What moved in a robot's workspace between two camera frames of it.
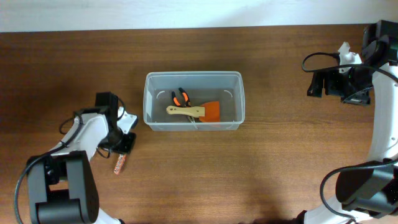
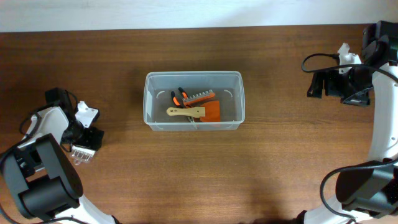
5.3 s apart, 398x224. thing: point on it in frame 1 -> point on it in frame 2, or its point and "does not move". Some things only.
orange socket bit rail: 119,163 -> 199,97
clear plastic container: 193,101 does not move
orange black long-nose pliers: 187,104 does not move
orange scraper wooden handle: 208,112 does not move
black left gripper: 125,147 -> 92,140
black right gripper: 361,98 does not move
